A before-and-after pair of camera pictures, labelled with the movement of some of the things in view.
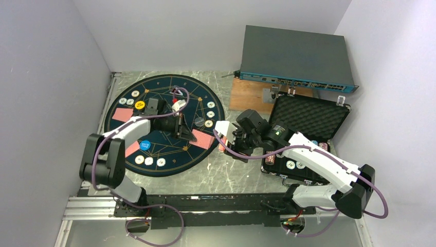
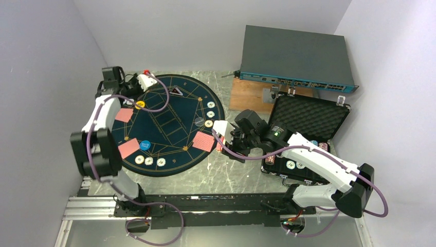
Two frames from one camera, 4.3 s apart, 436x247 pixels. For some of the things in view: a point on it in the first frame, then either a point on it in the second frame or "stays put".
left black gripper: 181,130 → 134,78
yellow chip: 139,159 stays put
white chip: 148,161 stays put
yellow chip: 209,123 stays put
